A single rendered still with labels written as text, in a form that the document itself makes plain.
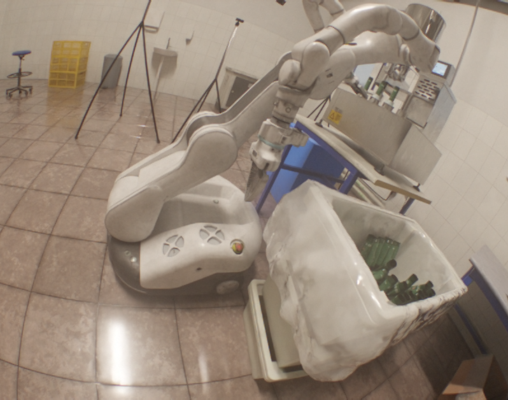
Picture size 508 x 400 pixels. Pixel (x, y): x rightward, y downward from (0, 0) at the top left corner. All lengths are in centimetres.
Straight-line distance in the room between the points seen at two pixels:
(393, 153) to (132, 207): 104
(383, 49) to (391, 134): 38
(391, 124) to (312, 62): 64
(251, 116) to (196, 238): 44
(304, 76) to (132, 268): 80
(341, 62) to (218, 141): 48
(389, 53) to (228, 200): 99
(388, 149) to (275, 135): 63
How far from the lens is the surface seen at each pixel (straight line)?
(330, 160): 176
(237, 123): 71
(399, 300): 66
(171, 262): 77
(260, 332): 78
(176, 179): 71
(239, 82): 390
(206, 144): 66
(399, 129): 105
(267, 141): 55
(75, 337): 98
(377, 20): 65
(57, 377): 98
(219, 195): 107
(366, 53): 93
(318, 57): 52
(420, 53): 86
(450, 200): 259
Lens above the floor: 90
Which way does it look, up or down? 31 degrees down
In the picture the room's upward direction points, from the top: 25 degrees clockwise
